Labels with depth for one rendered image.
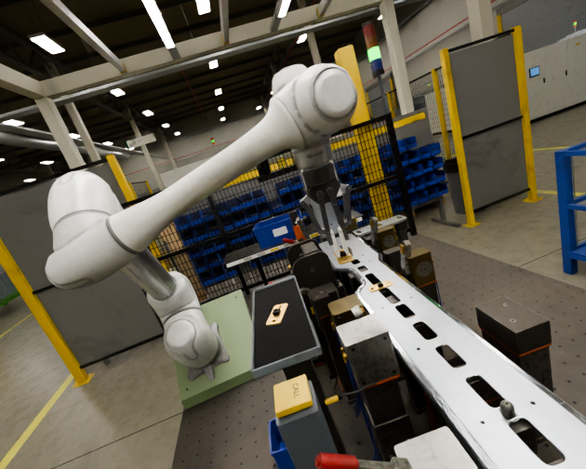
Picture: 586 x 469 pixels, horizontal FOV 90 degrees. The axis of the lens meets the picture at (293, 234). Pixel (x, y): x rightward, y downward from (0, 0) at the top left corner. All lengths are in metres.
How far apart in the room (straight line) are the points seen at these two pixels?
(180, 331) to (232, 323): 0.31
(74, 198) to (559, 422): 1.01
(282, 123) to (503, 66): 4.02
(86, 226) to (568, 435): 0.93
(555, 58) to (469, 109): 8.78
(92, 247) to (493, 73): 4.15
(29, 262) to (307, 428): 3.35
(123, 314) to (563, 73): 12.78
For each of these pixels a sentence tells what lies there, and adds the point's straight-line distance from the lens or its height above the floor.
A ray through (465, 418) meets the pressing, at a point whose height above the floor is 1.00.
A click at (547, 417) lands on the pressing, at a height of 1.00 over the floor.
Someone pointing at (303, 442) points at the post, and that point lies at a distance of 0.57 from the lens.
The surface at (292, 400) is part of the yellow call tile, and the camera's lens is 0.54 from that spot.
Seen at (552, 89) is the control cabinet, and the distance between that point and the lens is 12.63.
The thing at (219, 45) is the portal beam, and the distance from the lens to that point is 5.35.
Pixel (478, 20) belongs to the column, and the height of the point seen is 2.82.
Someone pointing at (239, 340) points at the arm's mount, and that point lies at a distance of 1.39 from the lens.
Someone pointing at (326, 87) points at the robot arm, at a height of 1.59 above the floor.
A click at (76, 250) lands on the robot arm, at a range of 0.74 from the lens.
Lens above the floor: 1.52
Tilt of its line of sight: 15 degrees down
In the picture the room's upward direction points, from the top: 19 degrees counter-clockwise
